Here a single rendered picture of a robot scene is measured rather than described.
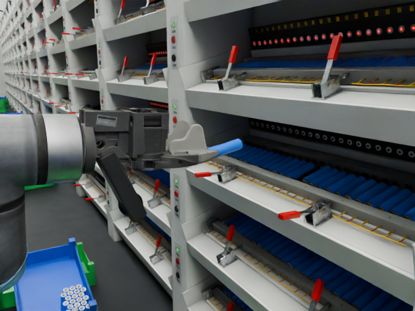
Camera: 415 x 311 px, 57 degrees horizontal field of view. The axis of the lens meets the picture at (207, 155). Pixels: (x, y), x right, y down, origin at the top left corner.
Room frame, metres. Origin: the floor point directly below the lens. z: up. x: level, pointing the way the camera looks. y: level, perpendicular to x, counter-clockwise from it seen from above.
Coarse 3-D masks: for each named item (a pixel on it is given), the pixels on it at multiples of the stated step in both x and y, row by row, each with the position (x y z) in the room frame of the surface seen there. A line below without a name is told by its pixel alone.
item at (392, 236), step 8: (264, 184) 0.73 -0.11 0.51; (280, 192) 0.69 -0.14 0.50; (304, 200) 0.63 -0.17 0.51; (344, 216) 0.56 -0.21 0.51; (360, 224) 0.53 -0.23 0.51; (368, 224) 0.52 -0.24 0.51; (376, 232) 0.51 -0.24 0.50; (384, 232) 0.50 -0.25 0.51; (400, 240) 0.47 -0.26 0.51; (408, 240) 0.47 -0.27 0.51
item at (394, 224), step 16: (208, 160) 0.91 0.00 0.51; (224, 160) 0.86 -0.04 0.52; (256, 176) 0.76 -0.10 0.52; (272, 176) 0.71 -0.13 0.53; (288, 192) 0.66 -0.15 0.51; (304, 192) 0.63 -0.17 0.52; (320, 192) 0.61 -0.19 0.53; (336, 208) 0.58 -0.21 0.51; (352, 208) 0.55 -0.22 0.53; (368, 208) 0.53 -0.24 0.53; (352, 224) 0.53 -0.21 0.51; (384, 224) 0.50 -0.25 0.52; (400, 224) 0.48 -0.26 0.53
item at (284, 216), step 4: (312, 204) 0.57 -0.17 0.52; (312, 208) 0.57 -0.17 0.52; (316, 208) 0.56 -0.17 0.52; (284, 212) 0.54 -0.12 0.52; (288, 212) 0.54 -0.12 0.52; (292, 212) 0.54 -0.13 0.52; (296, 212) 0.55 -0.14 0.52; (300, 212) 0.55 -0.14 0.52; (304, 212) 0.55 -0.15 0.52; (308, 212) 0.56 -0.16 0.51; (312, 212) 0.56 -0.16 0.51; (280, 216) 0.53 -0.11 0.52; (284, 216) 0.53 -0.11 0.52; (288, 216) 0.53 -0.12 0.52; (292, 216) 0.54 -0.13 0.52; (296, 216) 0.54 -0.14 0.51
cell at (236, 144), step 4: (232, 140) 0.63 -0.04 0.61; (236, 140) 0.62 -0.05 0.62; (240, 140) 0.63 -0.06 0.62; (220, 144) 0.61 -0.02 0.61; (224, 144) 0.61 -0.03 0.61; (228, 144) 0.61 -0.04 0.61; (232, 144) 0.62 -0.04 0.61; (236, 144) 0.62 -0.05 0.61; (240, 144) 0.62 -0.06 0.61; (208, 148) 0.60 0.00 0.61; (212, 148) 0.60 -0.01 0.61; (216, 148) 0.60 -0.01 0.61; (220, 148) 0.60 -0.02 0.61; (224, 148) 0.61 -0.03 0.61; (228, 148) 0.61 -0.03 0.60; (232, 148) 0.61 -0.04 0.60; (236, 148) 0.62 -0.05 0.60; (240, 148) 0.63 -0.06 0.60; (220, 152) 0.60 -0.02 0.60; (224, 152) 0.61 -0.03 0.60; (228, 152) 0.61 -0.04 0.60; (216, 156) 0.60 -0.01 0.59
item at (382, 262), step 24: (216, 144) 0.96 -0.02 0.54; (312, 144) 0.79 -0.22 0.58; (192, 168) 0.92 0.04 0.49; (216, 168) 0.88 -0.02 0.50; (408, 168) 0.61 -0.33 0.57; (216, 192) 0.81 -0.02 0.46; (240, 192) 0.73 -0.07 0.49; (264, 192) 0.71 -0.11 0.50; (264, 216) 0.66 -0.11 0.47; (336, 216) 0.57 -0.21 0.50; (312, 240) 0.56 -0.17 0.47; (336, 240) 0.51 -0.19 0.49; (360, 240) 0.50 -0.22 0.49; (384, 240) 0.49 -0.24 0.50; (360, 264) 0.48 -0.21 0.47; (384, 264) 0.44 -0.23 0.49; (408, 264) 0.43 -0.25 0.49; (384, 288) 0.45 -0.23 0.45; (408, 288) 0.42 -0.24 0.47
